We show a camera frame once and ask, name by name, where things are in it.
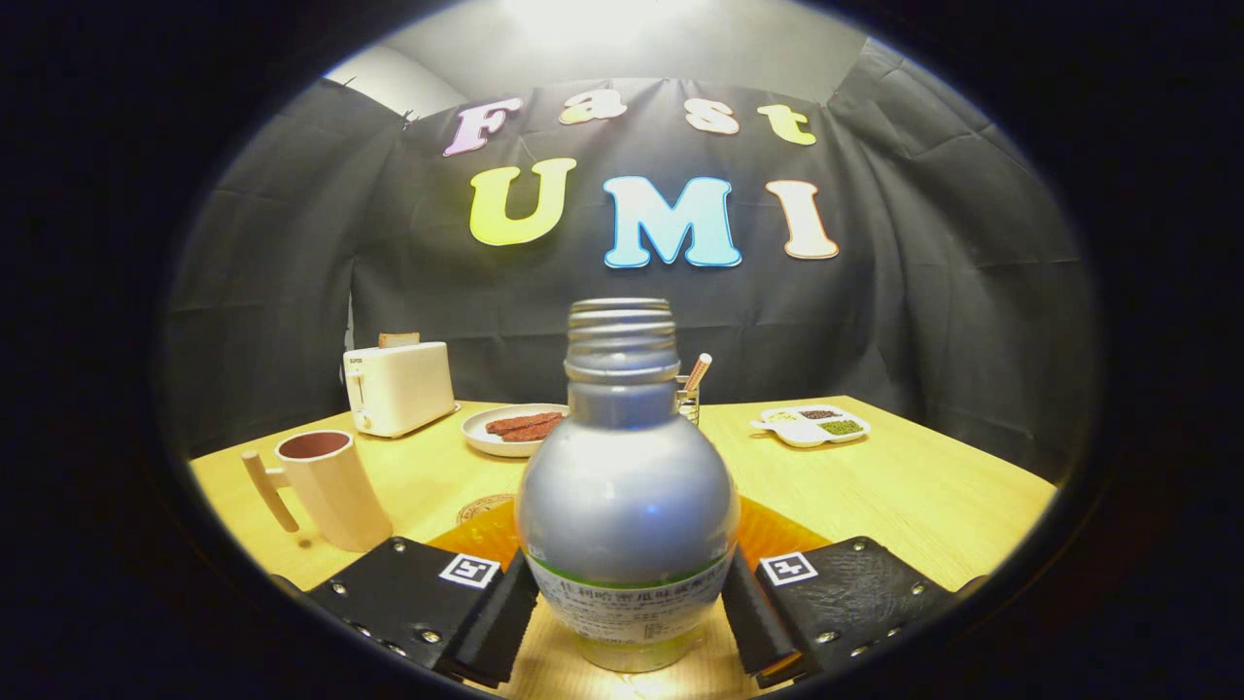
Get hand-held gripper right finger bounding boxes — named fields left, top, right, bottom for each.
left=720, top=496, right=987, bottom=690

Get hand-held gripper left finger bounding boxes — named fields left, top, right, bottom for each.
left=301, top=499, right=541, bottom=689

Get round cork coaster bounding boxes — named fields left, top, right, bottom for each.
left=456, top=493, right=518, bottom=527

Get silver juice bottle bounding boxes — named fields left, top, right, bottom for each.
left=514, top=297, right=741, bottom=674

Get beige cup with wooden handle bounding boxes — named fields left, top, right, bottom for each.
left=241, top=430, right=395, bottom=553

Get round white plate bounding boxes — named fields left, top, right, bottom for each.
left=462, top=403, right=570, bottom=459

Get wooden table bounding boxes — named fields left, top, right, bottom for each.
left=189, top=394, right=1058, bottom=700

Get white divided dish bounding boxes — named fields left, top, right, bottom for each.
left=749, top=404, right=873, bottom=449

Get brown meat strips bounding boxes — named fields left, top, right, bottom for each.
left=485, top=411, right=566, bottom=444

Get white toaster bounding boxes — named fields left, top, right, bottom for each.
left=343, top=340, right=462, bottom=439

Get black backdrop cloth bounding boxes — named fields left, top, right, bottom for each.
left=158, top=37, right=1106, bottom=487

